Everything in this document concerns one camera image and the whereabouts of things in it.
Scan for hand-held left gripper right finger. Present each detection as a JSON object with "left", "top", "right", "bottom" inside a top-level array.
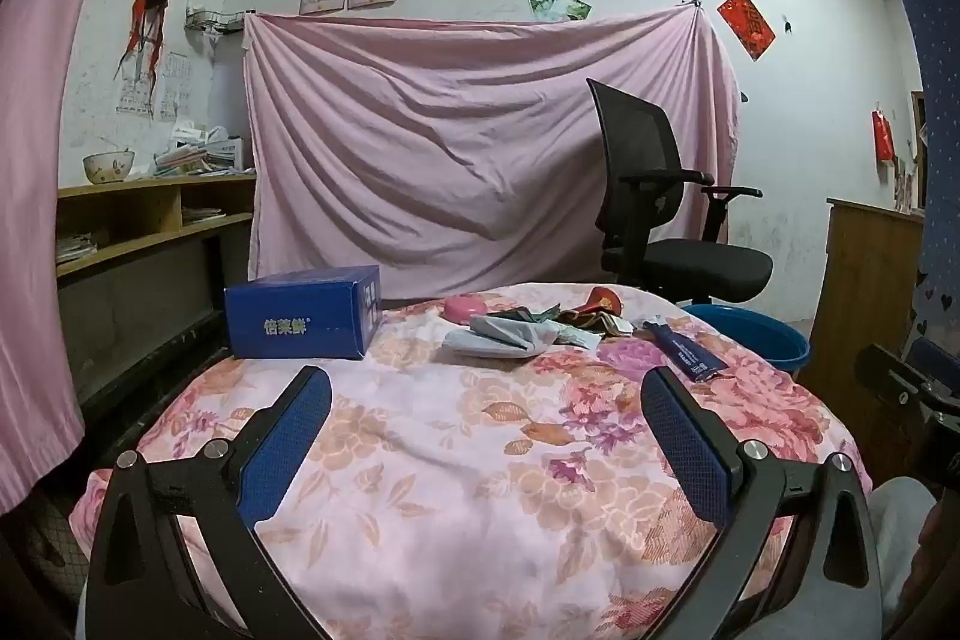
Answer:
[{"left": 640, "top": 365, "right": 884, "bottom": 640}]

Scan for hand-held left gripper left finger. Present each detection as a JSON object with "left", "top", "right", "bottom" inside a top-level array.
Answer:
[{"left": 85, "top": 365, "right": 333, "bottom": 640}]

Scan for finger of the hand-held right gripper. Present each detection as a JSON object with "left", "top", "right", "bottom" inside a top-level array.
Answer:
[{"left": 855, "top": 344, "right": 935, "bottom": 407}]

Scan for blue plastic basin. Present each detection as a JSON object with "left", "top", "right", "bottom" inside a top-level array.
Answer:
[{"left": 679, "top": 303, "right": 812, "bottom": 375}]

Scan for red fabric pouch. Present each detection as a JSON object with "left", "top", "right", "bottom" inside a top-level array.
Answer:
[{"left": 574, "top": 286, "right": 621, "bottom": 330}]

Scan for brown wooden cabinet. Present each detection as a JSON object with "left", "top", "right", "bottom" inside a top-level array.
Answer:
[{"left": 796, "top": 197, "right": 927, "bottom": 483}]

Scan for blue tube packet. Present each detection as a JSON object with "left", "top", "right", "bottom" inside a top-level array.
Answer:
[{"left": 645, "top": 319, "right": 732, "bottom": 382}]

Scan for person's right leg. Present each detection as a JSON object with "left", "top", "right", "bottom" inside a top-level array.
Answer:
[{"left": 870, "top": 476, "right": 938, "bottom": 640}]

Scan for blue cardboard box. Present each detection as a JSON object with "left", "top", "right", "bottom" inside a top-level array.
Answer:
[{"left": 224, "top": 266, "right": 383, "bottom": 360}]

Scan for white printed sachet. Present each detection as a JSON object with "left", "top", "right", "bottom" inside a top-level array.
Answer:
[{"left": 555, "top": 321, "right": 601, "bottom": 352}]

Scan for dark green wrapper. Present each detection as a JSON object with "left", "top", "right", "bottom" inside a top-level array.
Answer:
[{"left": 487, "top": 307, "right": 562, "bottom": 330}]

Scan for grey white plastic bag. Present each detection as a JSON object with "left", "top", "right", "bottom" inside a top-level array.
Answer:
[{"left": 442, "top": 316, "right": 560, "bottom": 358}]

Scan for red hanging packet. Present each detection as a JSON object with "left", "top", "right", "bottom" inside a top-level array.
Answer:
[{"left": 871, "top": 107, "right": 896, "bottom": 163}]

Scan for wooden shelf unit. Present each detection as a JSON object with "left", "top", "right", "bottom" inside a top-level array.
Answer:
[{"left": 56, "top": 171, "right": 257, "bottom": 281}]

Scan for papers in wide compartment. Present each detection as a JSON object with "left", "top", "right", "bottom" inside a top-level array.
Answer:
[{"left": 56, "top": 231, "right": 97, "bottom": 266}]

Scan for blue patterned curtain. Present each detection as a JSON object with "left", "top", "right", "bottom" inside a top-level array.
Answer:
[{"left": 859, "top": 0, "right": 960, "bottom": 348}]

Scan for pile of papers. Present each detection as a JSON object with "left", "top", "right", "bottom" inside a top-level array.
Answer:
[{"left": 154, "top": 122, "right": 247, "bottom": 176}]

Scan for pink hanging sheet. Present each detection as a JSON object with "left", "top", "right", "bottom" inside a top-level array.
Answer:
[{"left": 241, "top": 2, "right": 742, "bottom": 301}]

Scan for black office chair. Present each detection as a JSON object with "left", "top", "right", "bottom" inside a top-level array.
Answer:
[{"left": 586, "top": 77, "right": 774, "bottom": 305}]

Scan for pink curtain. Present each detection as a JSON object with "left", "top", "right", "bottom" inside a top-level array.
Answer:
[{"left": 0, "top": 0, "right": 162, "bottom": 517}]

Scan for floral ceramic bowl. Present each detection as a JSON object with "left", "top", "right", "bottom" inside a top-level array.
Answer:
[{"left": 82, "top": 151, "right": 136, "bottom": 184}]

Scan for red diamond paper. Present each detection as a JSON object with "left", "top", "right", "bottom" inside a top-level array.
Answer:
[{"left": 717, "top": 0, "right": 776, "bottom": 61}]

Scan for white wall calendar sheets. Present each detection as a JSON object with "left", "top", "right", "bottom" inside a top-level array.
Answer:
[{"left": 116, "top": 51, "right": 192, "bottom": 120}]

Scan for wire wall rack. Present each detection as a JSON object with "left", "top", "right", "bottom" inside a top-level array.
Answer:
[{"left": 184, "top": 2, "right": 245, "bottom": 37}]

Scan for red tasselled wall ornament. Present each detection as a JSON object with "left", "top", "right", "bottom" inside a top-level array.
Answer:
[{"left": 114, "top": 0, "right": 181, "bottom": 86}]

